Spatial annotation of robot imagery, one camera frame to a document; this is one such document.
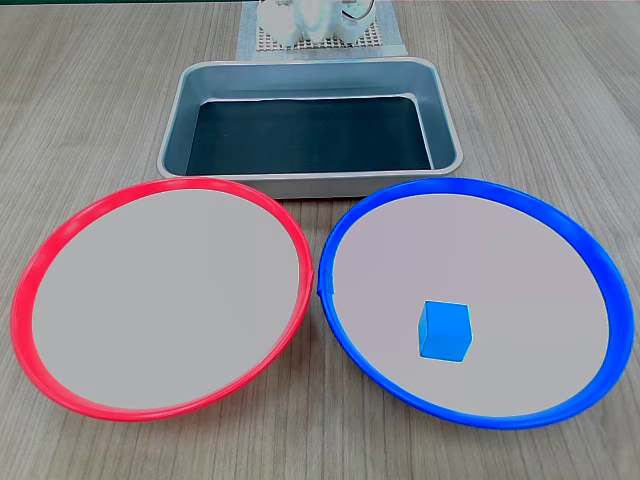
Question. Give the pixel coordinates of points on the pale perforated base plate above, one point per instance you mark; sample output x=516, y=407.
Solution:
x=372, y=42

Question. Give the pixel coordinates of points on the blue-rimmed white plate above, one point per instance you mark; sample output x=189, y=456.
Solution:
x=500, y=250

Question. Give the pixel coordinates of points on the red-rimmed white plate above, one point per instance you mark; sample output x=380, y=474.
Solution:
x=165, y=305

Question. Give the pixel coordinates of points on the steel tray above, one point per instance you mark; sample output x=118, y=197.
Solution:
x=172, y=145

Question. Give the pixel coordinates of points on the blue cube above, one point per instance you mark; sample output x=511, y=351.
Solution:
x=445, y=332

